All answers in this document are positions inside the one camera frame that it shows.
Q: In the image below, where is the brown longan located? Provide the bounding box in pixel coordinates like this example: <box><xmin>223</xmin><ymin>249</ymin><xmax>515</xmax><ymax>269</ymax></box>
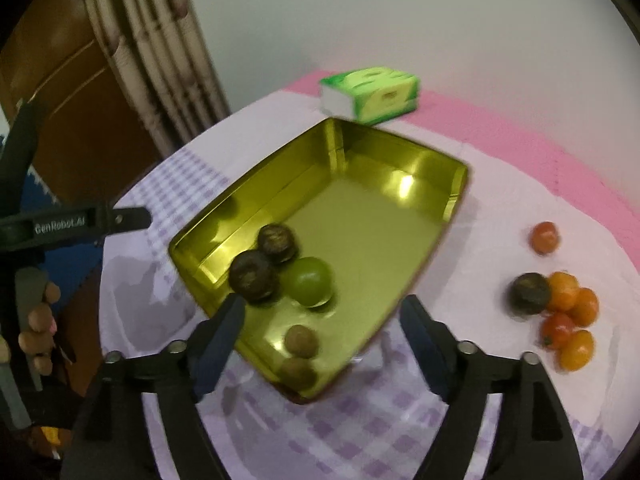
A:
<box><xmin>284</xmin><ymin>324</ymin><xmax>320</xmax><ymax>359</ymax></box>
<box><xmin>277</xmin><ymin>356</ymin><xmax>318</xmax><ymax>391</ymax></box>

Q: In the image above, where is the person's left hand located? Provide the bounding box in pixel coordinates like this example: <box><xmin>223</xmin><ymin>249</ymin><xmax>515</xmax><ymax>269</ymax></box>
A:
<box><xmin>0</xmin><ymin>280</ymin><xmax>62</xmax><ymax>377</ymax></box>

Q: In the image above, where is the maroon tin box gold inside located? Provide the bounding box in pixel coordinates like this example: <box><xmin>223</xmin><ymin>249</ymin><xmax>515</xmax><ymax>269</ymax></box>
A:
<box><xmin>167</xmin><ymin>116</ymin><xmax>471</xmax><ymax>406</ymax></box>

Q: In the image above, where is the red cherry tomato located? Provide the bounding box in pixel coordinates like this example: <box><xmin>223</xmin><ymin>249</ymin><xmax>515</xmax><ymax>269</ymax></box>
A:
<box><xmin>540</xmin><ymin>312</ymin><xmax>576</xmax><ymax>351</ymax></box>

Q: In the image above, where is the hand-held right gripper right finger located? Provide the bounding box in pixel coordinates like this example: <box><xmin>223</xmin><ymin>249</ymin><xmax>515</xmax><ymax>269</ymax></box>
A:
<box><xmin>400</xmin><ymin>294</ymin><xmax>586</xmax><ymax>480</ymax></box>

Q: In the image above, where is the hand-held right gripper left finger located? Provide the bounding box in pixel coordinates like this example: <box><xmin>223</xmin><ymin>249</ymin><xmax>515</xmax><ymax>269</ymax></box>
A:
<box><xmin>60</xmin><ymin>292</ymin><xmax>247</xmax><ymax>480</ymax></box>

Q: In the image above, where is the beige curtain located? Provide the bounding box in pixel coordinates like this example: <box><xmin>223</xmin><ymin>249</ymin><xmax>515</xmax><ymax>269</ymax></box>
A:
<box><xmin>80</xmin><ymin>0</ymin><xmax>231</xmax><ymax>158</ymax></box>

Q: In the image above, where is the orange cherry tomato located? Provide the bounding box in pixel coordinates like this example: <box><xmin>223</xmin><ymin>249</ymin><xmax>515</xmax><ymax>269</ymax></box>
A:
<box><xmin>557</xmin><ymin>329</ymin><xmax>596</xmax><ymax>372</ymax></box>
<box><xmin>530</xmin><ymin>221</ymin><xmax>560</xmax><ymax>255</ymax></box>
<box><xmin>546</xmin><ymin>271</ymin><xmax>581</xmax><ymax>312</ymax></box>
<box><xmin>567</xmin><ymin>287</ymin><xmax>600</xmax><ymax>327</ymax></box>

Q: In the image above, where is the green tissue pack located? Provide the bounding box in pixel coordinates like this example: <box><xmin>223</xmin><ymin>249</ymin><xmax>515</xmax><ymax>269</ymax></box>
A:
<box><xmin>319</xmin><ymin>66</ymin><xmax>421</xmax><ymax>126</ymax></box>

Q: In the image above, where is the green lime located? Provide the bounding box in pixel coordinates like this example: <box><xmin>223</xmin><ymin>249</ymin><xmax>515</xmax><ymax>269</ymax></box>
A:
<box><xmin>280</xmin><ymin>256</ymin><xmax>333</xmax><ymax>308</ymax></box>

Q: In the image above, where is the dark dried tangerine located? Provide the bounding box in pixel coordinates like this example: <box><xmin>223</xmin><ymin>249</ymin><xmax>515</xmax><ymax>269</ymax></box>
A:
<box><xmin>509</xmin><ymin>272</ymin><xmax>552</xmax><ymax>317</ymax></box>
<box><xmin>228</xmin><ymin>251</ymin><xmax>278</xmax><ymax>305</ymax></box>
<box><xmin>257</xmin><ymin>223</ymin><xmax>301</xmax><ymax>264</ymax></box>

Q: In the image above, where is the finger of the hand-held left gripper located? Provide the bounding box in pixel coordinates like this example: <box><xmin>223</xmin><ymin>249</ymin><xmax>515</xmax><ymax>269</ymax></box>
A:
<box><xmin>0</xmin><ymin>101</ymin><xmax>42</xmax><ymax>217</ymax></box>

